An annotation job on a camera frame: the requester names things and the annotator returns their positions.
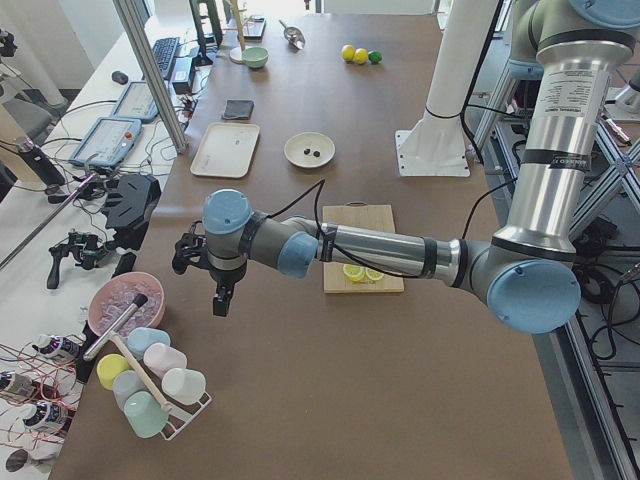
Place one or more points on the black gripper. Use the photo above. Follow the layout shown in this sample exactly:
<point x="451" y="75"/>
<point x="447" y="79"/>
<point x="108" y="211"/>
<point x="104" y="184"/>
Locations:
<point x="225" y="277"/>

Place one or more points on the cream round plate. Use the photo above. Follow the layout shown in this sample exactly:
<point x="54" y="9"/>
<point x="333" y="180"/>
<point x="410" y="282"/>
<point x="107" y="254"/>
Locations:
<point x="293" y="149"/>

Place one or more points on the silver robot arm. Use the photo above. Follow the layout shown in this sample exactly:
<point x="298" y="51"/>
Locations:
<point x="523" y="274"/>

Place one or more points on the cream rabbit tray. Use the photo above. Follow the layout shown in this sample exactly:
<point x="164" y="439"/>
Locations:
<point x="226" y="150"/>

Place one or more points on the steel muddler black tip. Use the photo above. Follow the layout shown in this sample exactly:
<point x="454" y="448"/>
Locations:
<point x="139" y="301"/>

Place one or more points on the pink plastic cup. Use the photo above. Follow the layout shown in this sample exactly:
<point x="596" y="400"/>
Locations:
<point x="159" y="358"/>

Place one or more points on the blue plastic cup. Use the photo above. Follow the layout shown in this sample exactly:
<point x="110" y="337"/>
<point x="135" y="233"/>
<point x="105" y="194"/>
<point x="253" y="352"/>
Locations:
<point x="141" y="338"/>

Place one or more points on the white plastic cup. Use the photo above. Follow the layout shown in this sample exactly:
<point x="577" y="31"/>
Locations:
<point x="184" y="385"/>

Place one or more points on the pink bowl with ice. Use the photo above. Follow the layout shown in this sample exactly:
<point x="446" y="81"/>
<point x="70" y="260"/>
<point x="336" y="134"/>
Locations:
<point x="114" y="297"/>

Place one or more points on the white cup rack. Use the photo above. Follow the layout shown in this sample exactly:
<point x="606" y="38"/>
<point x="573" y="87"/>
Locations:
<point x="179" y="418"/>

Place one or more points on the grey plastic cup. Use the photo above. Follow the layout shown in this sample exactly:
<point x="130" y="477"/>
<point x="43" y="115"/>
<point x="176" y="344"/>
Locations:
<point x="125" y="385"/>

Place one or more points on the yellow plastic cup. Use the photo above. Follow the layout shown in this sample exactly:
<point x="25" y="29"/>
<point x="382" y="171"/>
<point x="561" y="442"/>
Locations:
<point x="109" y="367"/>

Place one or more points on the black headset shell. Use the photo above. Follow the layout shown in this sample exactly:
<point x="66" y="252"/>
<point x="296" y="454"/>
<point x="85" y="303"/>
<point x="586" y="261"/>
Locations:
<point x="128" y="206"/>

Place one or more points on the mint plastic cup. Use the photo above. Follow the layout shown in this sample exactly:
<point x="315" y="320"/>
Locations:
<point x="144" y="414"/>

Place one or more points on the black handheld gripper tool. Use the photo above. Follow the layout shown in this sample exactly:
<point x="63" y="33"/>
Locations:
<point x="88" y="250"/>

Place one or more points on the bamboo cutting board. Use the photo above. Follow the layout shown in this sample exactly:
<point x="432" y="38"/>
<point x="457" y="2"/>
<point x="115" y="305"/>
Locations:
<point x="375" y="217"/>

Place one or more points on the grey folded cloth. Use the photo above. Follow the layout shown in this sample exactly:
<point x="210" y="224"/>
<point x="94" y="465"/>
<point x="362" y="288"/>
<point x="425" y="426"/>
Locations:
<point x="238" y="109"/>

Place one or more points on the teach pendant near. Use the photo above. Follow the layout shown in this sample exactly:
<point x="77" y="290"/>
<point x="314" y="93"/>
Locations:
<point x="108" y="143"/>

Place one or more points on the teach pendant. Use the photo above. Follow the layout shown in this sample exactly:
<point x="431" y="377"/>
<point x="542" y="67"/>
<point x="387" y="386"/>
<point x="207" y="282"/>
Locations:
<point x="108" y="143"/>
<point x="136" y="102"/>

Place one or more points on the teach pendant far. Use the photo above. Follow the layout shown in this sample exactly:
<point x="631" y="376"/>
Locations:
<point x="136" y="102"/>

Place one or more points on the black thermos bottle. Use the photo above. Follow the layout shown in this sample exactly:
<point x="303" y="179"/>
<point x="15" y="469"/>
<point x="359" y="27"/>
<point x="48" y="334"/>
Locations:
<point x="39" y="162"/>

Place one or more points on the black computer mouse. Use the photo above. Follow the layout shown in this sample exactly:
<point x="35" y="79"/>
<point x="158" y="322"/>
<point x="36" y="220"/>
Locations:
<point x="119" y="77"/>

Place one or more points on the mint green bowl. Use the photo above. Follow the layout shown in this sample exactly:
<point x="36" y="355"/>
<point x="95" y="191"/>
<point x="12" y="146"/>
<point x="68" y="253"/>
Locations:
<point x="255" y="57"/>

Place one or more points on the wooden cup tree stand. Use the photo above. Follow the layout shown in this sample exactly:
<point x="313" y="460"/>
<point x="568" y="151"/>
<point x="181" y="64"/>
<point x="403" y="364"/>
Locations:
<point x="235" y="52"/>

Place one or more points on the black keyboard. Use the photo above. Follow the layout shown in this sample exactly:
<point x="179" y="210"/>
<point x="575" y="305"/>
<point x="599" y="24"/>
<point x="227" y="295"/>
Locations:
<point x="164" y="52"/>

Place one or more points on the white pillar with base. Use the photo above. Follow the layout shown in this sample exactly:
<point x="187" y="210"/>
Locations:
<point x="435" y="146"/>

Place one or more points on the steel scoop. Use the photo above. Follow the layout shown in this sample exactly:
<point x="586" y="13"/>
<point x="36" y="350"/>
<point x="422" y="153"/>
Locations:
<point x="293" y="35"/>

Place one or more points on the yellow lemon outer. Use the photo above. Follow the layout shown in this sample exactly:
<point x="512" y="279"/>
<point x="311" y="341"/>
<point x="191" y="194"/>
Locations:
<point x="348" y="53"/>

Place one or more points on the yellow lemon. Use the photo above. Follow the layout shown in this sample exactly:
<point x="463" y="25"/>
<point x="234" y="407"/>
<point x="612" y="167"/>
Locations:
<point x="361" y="56"/>
<point x="348" y="53"/>

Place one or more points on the yellow lemon middle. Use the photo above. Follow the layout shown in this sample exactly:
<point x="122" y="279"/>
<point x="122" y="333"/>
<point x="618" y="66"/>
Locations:
<point x="361" y="56"/>

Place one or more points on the green lime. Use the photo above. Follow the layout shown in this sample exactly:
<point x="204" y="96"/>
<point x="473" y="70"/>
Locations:
<point x="375" y="57"/>

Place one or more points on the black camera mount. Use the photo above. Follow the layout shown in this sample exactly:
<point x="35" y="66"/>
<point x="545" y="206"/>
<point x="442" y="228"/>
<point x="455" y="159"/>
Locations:
<point x="190" y="250"/>

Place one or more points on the lemon slice near handle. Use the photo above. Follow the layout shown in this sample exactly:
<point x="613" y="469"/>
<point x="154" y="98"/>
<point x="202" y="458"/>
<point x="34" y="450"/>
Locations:
<point x="373" y="275"/>

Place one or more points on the aluminium frame post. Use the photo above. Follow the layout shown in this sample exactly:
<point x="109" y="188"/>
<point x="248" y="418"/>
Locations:
<point x="135" y="31"/>

